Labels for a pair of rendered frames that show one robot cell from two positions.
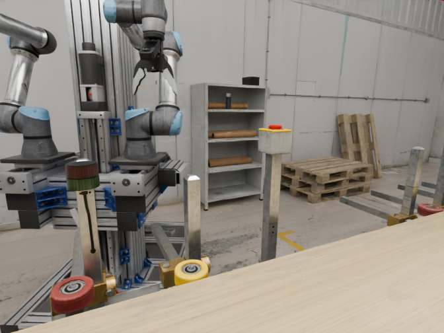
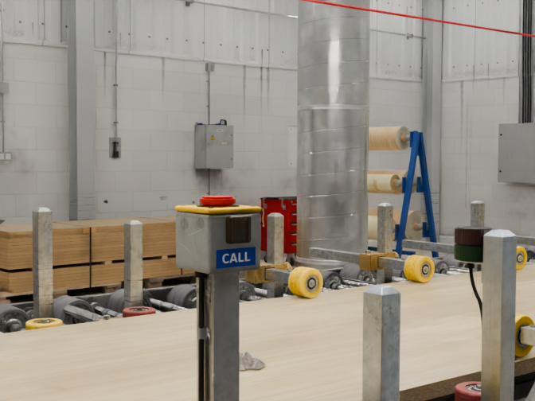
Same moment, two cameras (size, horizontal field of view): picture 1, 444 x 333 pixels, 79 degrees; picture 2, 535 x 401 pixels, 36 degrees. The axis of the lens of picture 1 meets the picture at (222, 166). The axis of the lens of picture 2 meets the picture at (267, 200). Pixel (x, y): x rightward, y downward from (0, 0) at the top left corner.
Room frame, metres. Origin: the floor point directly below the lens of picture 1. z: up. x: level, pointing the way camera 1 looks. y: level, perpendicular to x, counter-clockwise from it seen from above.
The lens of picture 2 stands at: (1.69, -0.28, 1.27)
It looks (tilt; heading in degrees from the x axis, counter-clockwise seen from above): 3 degrees down; 168
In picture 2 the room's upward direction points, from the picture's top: straight up
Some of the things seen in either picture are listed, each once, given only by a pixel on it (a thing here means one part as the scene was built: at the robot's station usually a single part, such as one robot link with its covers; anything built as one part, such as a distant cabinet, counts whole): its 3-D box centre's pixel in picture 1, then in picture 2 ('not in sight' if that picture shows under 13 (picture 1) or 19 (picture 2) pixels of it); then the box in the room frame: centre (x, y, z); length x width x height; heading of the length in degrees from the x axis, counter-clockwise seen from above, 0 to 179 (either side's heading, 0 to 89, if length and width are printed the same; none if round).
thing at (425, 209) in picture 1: (428, 219); not in sight; (1.01, -0.83, 0.85); 0.08 x 0.08 x 0.11
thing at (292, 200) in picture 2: not in sight; (293, 229); (-7.84, 2.01, 0.41); 0.76 x 0.48 x 0.81; 126
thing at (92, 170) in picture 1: (82, 169); (474, 235); (0.53, 0.28, 1.16); 0.06 x 0.06 x 0.02
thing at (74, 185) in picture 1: (83, 181); (474, 251); (0.53, 0.28, 1.13); 0.06 x 0.06 x 0.02
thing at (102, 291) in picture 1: (84, 293); not in sight; (0.56, 0.32, 0.85); 0.14 x 0.06 x 0.05; 116
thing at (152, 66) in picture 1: (154, 54); not in sight; (0.99, 0.24, 1.46); 0.09 x 0.08 x 0.12; 179
